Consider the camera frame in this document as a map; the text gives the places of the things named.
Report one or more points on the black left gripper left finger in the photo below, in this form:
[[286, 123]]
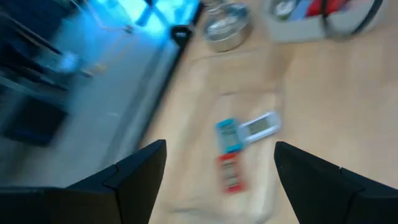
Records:
[[130, 186]]

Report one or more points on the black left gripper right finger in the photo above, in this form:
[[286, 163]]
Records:
[[329, 193]]

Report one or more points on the red USB wall charger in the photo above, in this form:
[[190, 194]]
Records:
[[335, 4], [314, 7]]

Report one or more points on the black aluminium table frame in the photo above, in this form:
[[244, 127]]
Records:
[[182, 32]]

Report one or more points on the white plastic bin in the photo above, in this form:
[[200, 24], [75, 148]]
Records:
[[298, 31]]

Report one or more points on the silver table lamp white shade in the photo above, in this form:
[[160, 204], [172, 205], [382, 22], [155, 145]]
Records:
[[227, 28]]

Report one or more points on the lavender USB wall charger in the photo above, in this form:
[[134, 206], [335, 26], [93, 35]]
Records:
[[300, 11]]

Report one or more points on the red rectangular tray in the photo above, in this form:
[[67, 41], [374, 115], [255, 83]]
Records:
[[231, 172]]

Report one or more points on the clear plastic bin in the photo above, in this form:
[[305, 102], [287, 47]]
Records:
[[258, 199]]

